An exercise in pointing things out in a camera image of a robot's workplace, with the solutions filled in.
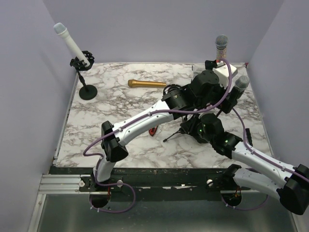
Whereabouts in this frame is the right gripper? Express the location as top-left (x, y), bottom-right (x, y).
top-left (182, 112), bottom-right (215, 144)

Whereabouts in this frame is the black tripod shock-mount stand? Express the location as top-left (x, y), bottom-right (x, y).
top-left (163, 84), bottom-right (194, 143)

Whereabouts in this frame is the red black utility knife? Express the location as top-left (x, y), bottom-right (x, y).
top-left (148, 126), bottom-right (158, 137)

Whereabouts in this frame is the gold microphone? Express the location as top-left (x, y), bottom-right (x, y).
top-left (127, 79), bottom-right (167, 87)

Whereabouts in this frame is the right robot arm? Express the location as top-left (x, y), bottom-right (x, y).
top-left (180, 114), bottom-right (309, 215)

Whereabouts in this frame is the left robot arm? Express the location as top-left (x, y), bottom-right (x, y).
top-left (90, 70), bottom-right (231, 191)

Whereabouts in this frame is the black round-base clip stand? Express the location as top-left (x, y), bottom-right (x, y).
top-left (205, 60), bottom-right (218, 70)

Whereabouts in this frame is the grey microphone silver head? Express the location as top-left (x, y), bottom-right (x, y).
top-left (230, 75), bottom-right (250, 101)

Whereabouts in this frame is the glitter microphone silver head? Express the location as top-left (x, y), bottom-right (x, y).
top-left (215, 34), bottom-right (228, 62)

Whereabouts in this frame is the white microphone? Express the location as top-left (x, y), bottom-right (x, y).
top-left (54, 23), bottom-right (90, 67)

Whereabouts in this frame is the clear plastic organizer box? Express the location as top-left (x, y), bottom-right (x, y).
top-left (191, 64), bottom-right (205, 79)

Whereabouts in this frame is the black hex key tool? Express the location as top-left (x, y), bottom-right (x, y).
top-left (245, 128), bottom-right (253, 146)

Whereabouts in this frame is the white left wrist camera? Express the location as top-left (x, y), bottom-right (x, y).
top-left (212, 61), bottom-right (229, 88)

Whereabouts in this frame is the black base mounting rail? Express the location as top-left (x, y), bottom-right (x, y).
top-left (49, 165), bottom-right (271, 203)

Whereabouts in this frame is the black shock-mount stand left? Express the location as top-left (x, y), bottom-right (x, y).
top-left (70, 50), bottom-right (98, 100)

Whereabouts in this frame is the aluminium extrusion rail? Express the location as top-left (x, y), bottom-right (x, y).
top-left (38, 174), bottom-right (84, 194)

